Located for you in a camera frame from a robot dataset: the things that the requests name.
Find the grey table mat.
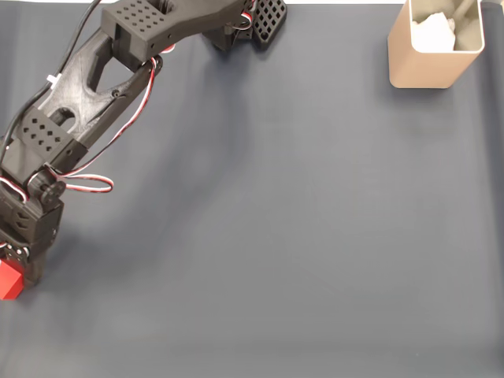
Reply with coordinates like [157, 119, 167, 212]
[0, 2, 504, 378]

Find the white crumpled cloth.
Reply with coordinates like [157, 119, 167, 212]
[409, 11, 458, 53]

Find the red cube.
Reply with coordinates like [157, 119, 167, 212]
[0, 259, 25, 302]

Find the beige open box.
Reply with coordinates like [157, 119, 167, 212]
[387, 0, 486, 90]

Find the black camera cable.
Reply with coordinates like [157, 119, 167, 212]
[0, 0, 104, 166]

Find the red white servo cable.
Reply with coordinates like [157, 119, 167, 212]
[0, 176, 29, 204]
[58, 172, 115, 194]
[235, 10, 254, 31]
[49, 57, 163, 178]

